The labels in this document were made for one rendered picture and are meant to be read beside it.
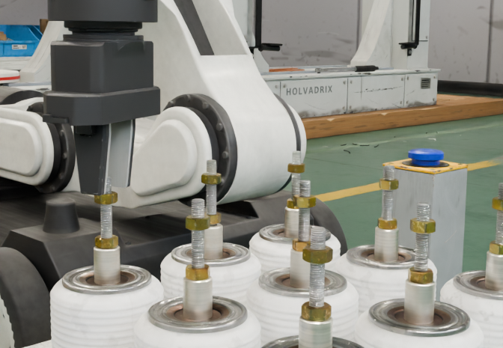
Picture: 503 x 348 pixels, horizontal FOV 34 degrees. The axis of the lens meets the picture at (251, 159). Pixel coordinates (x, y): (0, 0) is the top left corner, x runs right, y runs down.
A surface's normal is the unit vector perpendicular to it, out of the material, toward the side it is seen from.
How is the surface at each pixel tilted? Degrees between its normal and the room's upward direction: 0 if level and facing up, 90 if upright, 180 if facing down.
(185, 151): 90
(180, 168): 90
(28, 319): 67
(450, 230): 90
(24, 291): 49
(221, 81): 44
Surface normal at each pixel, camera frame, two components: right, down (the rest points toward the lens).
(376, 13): -0.65, -0.30
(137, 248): 0.52, -0.60
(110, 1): 0.28, 0.16
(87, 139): -0.41, 0.14
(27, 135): -0.71, 0.11
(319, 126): 0.70, 0.12
